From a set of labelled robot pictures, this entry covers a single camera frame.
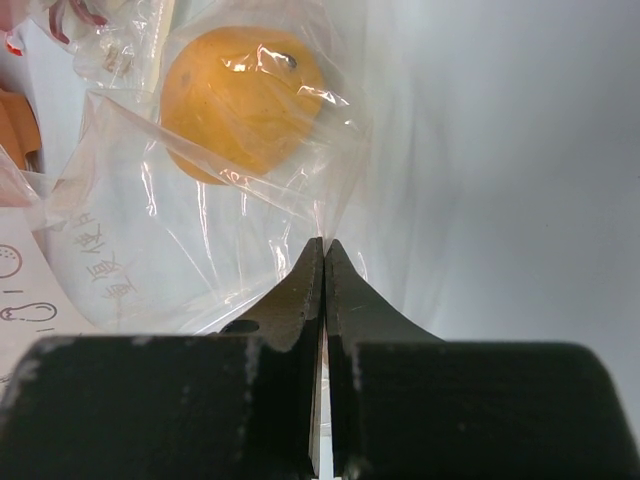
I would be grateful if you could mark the orange round fake fruit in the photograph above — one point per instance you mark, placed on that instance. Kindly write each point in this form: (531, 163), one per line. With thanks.
(248, 94)

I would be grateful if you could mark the orange plastic basket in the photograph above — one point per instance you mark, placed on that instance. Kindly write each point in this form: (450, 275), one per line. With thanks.
(20, 135)

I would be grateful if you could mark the zip bag with lobster grapes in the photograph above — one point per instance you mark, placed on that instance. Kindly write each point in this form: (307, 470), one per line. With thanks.
(114, 44)

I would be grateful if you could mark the zip bag with yellow fruit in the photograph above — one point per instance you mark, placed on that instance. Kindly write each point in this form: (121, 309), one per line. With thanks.
(150, 232)

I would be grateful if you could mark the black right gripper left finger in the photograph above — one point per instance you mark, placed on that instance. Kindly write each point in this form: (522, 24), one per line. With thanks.
(287, 317)

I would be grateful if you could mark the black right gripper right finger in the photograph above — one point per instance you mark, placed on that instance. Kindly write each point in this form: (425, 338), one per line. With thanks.
(356, 312)

